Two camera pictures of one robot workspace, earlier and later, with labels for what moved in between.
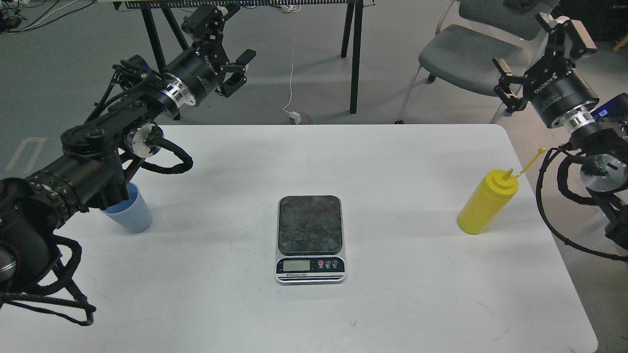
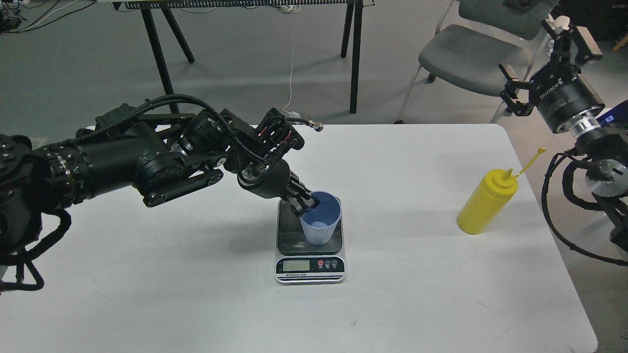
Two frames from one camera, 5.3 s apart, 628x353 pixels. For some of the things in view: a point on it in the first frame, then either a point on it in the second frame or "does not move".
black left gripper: x=198 y=68 → x=270 y=179
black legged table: x=149 y=7 does not move
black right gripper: x=554 y=88 does not move
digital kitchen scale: x=310 y=247 does not move
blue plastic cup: x=134 y=214 → x=319 y=222
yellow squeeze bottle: x=496 y=189 does not move
